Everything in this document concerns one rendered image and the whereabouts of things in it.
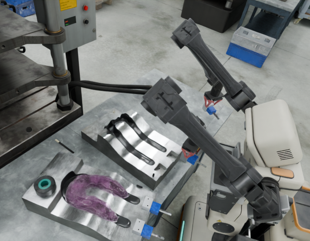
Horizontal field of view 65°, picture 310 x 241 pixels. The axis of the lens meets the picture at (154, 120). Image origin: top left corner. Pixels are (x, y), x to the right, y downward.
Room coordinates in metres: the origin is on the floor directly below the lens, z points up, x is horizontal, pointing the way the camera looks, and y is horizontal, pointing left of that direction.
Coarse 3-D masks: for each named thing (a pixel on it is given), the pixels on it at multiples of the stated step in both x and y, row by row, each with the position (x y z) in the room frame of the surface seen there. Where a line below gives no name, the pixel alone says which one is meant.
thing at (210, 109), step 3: (204, 102) 1.18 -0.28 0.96; (207, 102) 1.19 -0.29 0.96; (204, 105) 1.17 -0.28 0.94; (210, 105) 1.17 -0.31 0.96; (213, 105) 1.18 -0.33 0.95; (204, 108) 1.17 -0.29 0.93; (207, 108) 1.15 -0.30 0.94; (210, 108) 1.15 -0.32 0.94; (213, 108) 1.16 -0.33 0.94; (204, 111) 1.16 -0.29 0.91; (207, 111) 1.15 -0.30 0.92; (210, 111) 1.13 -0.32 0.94; (213, 111) 1.13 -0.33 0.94; (210, 114) 1.13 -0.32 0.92; (216, 117) 1.10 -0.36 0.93
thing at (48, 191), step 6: (36, 180) 0.48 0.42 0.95; (42, 180) 0.48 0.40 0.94; (48, 180) 0.49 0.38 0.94; (54, 180) 0.49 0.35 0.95; (36, 186) 0.45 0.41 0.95; (42, 186) 0.47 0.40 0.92; (48, 186) 0.46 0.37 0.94; (54, 186) 0.47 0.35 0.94; (36, 192) 0.43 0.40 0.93; (42, 192) 0.43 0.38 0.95; (48, 192) 0.44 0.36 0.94
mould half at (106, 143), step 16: (112, 112) 1.04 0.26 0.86; (128, 112) 0.99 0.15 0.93; (96, 128) 0.89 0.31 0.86; (128, 128) 0.88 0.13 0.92; (144, 128) 0.93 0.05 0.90; (96, 144) 0.80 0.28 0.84; (112, 144) 0.75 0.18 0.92; (144, 144) 0.82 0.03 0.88; (176, 144) 0.86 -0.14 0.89; (112, 160) 0.74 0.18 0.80; (128, 160) 0.71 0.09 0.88; (160, 160) 0.74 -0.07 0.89; (176, 160) 0.79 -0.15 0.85; (144, 176) 0.65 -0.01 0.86; (160, 176) 0.65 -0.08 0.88
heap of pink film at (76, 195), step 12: (84, 180) 0.55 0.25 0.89; (96, 180) 0.55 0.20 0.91; (108, 180) 0.55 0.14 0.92; (72, 192) 0.48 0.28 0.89; (84, 192) 0.49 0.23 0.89; (108, 192) 0.51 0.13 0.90; (120, 192) 0.53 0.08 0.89; (72, 204) 0.44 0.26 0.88; (84, 204) 0.44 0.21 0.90; (96, 204) 0.44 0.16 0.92; (108, 204) 0.46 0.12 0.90; (108, 216) 0.42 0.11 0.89
